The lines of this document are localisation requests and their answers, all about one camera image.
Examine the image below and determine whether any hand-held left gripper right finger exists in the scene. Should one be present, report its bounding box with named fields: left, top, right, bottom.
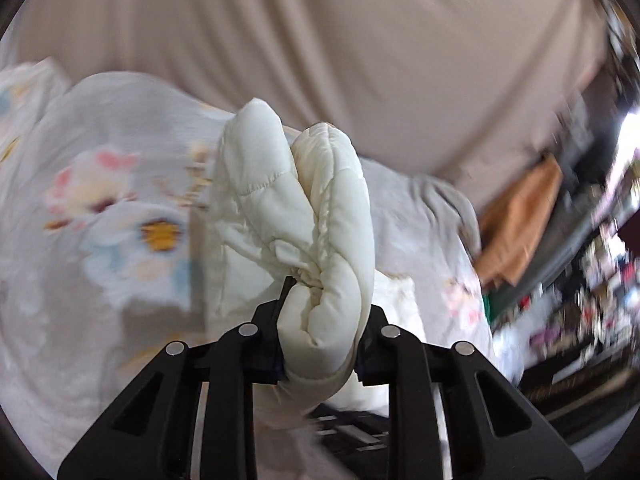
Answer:
left=354, top=304, right=585, bottom=480

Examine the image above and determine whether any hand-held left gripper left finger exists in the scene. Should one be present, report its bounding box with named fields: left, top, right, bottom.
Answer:
left=57, top=275, right=297, bottom=480

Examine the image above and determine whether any white quilted jacket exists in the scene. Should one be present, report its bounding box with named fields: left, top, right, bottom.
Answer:
left=202, top=97, right=426, bottom=431

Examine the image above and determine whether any grey fleece blanket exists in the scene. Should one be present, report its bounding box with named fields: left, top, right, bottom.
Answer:
left=410, top=175, right=483, bottom=261

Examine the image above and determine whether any orange hanging garment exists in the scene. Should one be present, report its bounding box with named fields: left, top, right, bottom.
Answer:
left=472, top=152, right=563, bottom=288

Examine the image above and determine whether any floral bed blanket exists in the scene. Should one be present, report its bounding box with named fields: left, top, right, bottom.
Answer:
left=0, top=72, right=501, bottom=480

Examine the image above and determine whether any cluttered shelf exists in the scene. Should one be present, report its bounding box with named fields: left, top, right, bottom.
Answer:
left=487, top=10, right=640, bottom=416

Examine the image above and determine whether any beige backdrop curtain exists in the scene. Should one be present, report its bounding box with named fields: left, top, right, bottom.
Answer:
left=15, top=0, right=616, bottom=211

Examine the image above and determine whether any white floral pillow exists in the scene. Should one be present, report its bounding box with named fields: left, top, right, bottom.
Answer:
left=0, top=57, right=71, bottom=161

